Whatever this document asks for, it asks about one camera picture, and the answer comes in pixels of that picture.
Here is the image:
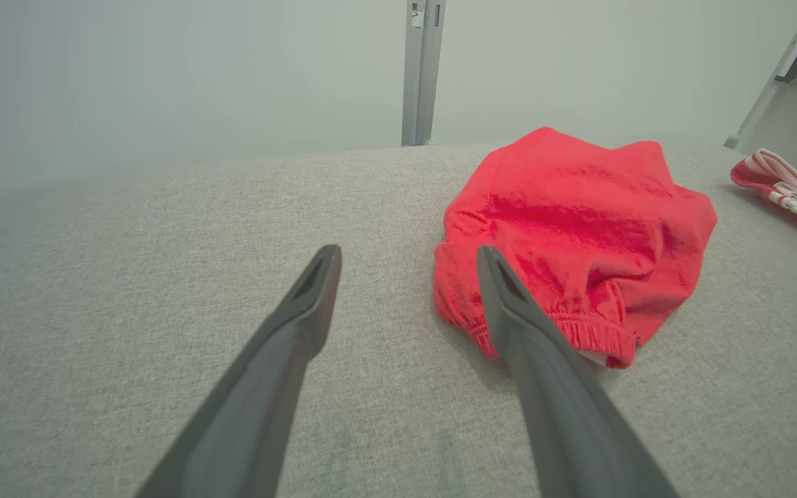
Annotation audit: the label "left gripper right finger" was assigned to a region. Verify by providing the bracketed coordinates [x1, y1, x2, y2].
[476, 245, 679, 498]

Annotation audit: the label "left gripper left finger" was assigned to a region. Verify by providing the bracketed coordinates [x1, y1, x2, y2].
[134, 243, 342, 498]

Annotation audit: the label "red shorts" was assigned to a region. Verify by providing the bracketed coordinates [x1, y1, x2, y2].
[433, 127, 718, 369]

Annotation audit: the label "red white Bulls jersey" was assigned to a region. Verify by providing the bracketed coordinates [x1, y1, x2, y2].
[731, 149, 797, 257]

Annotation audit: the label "grey metal upright post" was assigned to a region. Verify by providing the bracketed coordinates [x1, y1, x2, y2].
[401, 0, 448, 147]

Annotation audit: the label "grey slanted metal frame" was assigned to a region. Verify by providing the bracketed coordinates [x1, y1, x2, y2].
[724, 0, 797, 174]

